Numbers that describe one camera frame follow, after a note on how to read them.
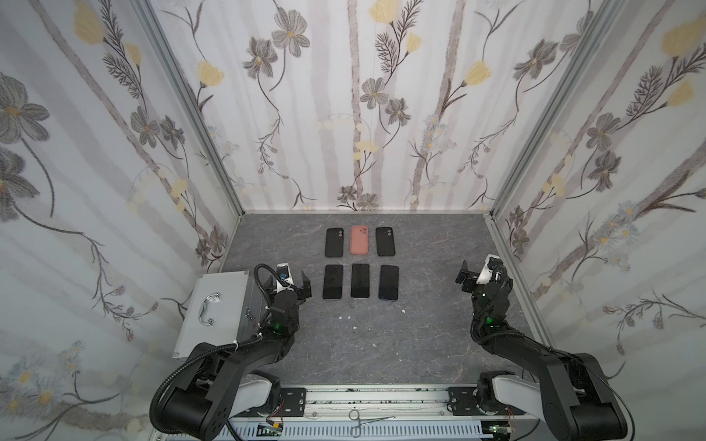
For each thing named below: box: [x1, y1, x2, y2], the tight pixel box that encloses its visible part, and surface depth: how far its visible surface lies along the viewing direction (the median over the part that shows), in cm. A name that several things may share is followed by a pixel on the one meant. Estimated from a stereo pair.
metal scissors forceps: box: [348, 408, 397, 439], surface depth 73 cm
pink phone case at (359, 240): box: [350, 225, 369, 255], surface depth 113 cm
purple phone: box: [322, 264, 344, 299], surface depth 100 cm
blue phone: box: [378, 264, 399, 301], surface depth 100 cm
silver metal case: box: [171, 270, 267, 360], surface depth 77 cm
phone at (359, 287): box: [350, 262, 371, 298], surface depth 100 cm
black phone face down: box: [375, 226, 396, 257], surface depth 114 cm
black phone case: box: [324, 227, 344, 258], surface depth 113 cm
